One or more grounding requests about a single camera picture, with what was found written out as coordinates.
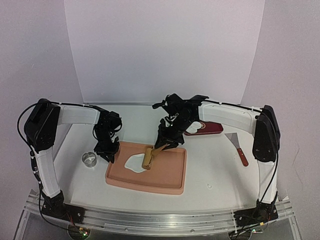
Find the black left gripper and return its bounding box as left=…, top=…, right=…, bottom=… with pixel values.
left=93, top=126, right=120, bottom=163

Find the round steel cutter ring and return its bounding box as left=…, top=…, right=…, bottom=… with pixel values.
left=81, top=151, right=98, bottom=168

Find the wooden rolling pin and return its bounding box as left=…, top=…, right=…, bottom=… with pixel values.
left=141, top=145, right=166, bottom=170

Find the white dough piece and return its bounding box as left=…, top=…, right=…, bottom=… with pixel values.
left=124, top=153, right=145, bottom=174

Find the pink plastic tray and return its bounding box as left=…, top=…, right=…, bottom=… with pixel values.
left=105, top=141, right=187, bottom=195

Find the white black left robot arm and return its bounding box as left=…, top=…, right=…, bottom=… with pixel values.
left=18, top=98, right=122, bottom=224

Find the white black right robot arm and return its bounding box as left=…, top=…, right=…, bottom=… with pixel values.
left=151, top=93, right=281, bottom=228

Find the flat white dumpling wrapper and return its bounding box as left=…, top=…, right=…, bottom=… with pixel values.
left=191, top=121, right=203, bottom=130

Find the dark red square tray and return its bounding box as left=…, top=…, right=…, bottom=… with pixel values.
left=184, top=121, right=224, bottom=136

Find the metal scraper red handle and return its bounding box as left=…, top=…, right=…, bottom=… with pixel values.
left=224, top=132, right=249, bottom=167

